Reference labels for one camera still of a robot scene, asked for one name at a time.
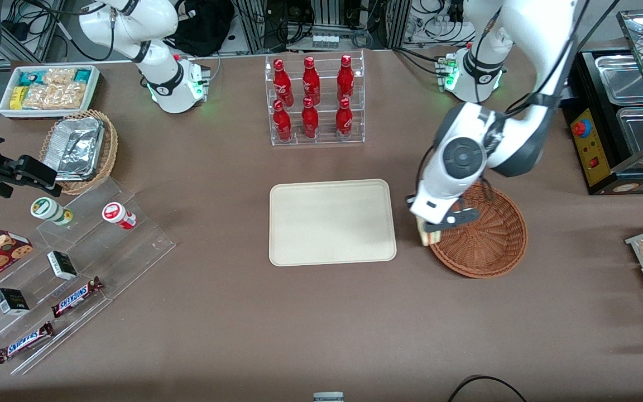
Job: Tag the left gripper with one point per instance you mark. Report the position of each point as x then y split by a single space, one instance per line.
409 199

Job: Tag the triangle sandwich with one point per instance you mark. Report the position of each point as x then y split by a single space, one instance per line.
429 237

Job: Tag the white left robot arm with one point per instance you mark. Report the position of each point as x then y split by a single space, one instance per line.
545 33

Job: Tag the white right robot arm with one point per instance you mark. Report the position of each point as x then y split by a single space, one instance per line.
159 78

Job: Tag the brown wicker basket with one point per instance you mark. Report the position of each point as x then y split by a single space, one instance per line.
483 240

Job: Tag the light wicker basket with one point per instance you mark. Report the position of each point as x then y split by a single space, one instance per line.
109 151

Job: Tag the cream plastic serving tray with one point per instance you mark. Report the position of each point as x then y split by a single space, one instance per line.
332 223

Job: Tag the green white lid jar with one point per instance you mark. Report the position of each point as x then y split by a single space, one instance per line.
48 210

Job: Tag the white plastic snack bin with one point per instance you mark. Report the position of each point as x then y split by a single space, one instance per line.
6 111

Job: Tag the foil wrapped package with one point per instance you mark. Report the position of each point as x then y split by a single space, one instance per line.
76 146

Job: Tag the yellow snack pack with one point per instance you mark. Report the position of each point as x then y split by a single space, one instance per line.
17 97

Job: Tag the clear bag rice crackers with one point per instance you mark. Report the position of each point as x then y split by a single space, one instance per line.
53 96
59 75

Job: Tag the small black carton box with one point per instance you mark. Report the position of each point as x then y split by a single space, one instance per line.
62 265
12 301

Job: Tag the teal snack pack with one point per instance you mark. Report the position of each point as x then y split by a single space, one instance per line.
30 78
82 75

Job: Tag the red lid small jar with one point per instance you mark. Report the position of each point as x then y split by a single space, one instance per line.
116 214

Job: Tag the Snickers chocolate bar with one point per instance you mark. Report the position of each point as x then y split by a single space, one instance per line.
24 342
77 296

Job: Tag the clear acrylic stepped shelf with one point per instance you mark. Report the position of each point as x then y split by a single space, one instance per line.
132 251

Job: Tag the red cola bottle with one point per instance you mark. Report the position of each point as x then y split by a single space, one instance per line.
311 81
345 78
344 118
282 123
281 81
310 120

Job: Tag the black food warmer machine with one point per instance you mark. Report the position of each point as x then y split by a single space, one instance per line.
598 162

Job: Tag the clear acrylic bottle rack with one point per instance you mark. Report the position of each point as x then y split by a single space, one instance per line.
321 139

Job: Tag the small grey white device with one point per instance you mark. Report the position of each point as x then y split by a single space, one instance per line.
328 397

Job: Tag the white power strip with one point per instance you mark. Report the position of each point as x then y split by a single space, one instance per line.
324 41

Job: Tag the black bag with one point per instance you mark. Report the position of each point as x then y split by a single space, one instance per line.
204 25

